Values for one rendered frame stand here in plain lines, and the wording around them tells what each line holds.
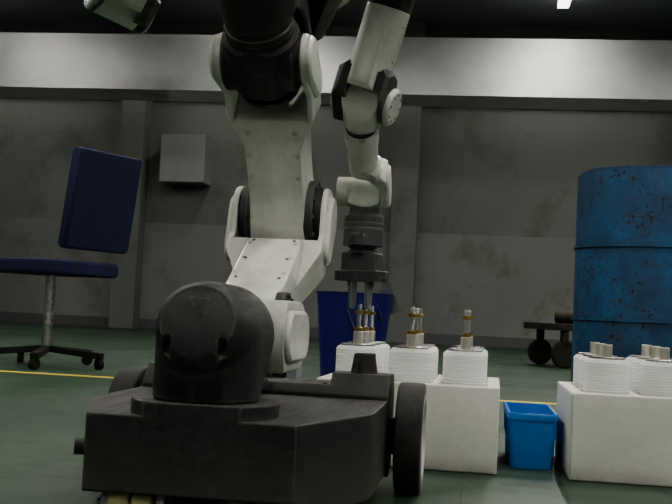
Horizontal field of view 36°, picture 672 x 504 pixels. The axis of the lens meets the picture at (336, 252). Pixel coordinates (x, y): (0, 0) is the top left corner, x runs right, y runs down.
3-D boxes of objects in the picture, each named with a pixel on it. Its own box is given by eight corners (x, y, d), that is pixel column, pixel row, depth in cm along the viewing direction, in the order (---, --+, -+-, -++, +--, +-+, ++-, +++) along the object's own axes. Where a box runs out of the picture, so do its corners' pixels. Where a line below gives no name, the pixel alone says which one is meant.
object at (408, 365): (438, 433, 226) (442, 349, 227) (404, 434, 220) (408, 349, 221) (410, 428, 234) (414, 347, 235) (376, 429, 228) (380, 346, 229)
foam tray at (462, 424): (496, 475, 216) (500, 388, 217) (311, 462, 222) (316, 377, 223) (496, 451, 254) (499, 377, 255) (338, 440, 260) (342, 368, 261)
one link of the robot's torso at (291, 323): (287, 381, 157) (291, 294, 157) (159, 374, 159) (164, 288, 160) (309, 374, 177) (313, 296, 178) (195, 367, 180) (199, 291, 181)
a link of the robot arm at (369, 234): (326, 279, 229) (329, 225, 230) (344, 281, 238) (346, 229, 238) (379, 281, 224) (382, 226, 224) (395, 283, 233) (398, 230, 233)
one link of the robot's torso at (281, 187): (325, 270, 199) (306, 59, 169) (236, 266, 202) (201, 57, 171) (336, 220, 211) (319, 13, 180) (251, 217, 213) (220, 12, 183)
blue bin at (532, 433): (557, 470, 227) (559, 415, 227) (505, 467, 228) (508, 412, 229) (546, 453, 256) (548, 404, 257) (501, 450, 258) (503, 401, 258)
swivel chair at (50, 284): (133, 367, 508) (145, 159, 514) (78, 373, 453) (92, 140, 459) (23, 360, 522) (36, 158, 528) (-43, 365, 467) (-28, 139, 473)
